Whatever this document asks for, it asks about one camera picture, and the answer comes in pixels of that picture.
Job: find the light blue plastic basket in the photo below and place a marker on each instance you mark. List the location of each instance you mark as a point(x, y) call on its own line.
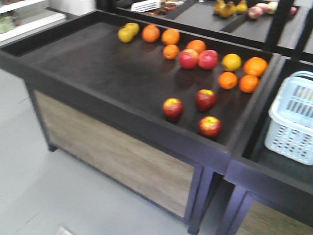
point(290, 131)

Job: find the black wood produce display table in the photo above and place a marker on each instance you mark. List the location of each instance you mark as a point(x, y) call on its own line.
point(102, 101)

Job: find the dark red apple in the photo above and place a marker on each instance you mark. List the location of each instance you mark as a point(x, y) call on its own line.
point(210, 127)
point(205, 99)
point(173, 109)

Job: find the bright red apple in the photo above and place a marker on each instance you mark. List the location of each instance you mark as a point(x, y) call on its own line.
point(188, 59)
point(208, 59)

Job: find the orange fruit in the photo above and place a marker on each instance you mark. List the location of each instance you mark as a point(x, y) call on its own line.
point(227, 80)
point(197, 45)
point(170, 52)
point(249, 83)
point(150, 33)
point(255, 66)
point(170, 36)

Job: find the yellow green fruit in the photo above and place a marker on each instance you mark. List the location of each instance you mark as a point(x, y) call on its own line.
point(134, 27)
point(125, 34)

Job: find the yellow citrus fruit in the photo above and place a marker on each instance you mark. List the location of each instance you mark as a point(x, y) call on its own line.
point(231, 62)

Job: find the black display table right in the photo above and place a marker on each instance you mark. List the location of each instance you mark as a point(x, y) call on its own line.
point(260, 175)

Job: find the checkerboard calibration board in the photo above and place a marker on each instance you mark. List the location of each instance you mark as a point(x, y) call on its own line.
point(146, 5)

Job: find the black rear display table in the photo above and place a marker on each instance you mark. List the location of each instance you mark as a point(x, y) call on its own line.
point(280, 33)

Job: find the white store shelf unit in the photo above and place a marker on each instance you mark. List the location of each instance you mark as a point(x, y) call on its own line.
point(20, 18)

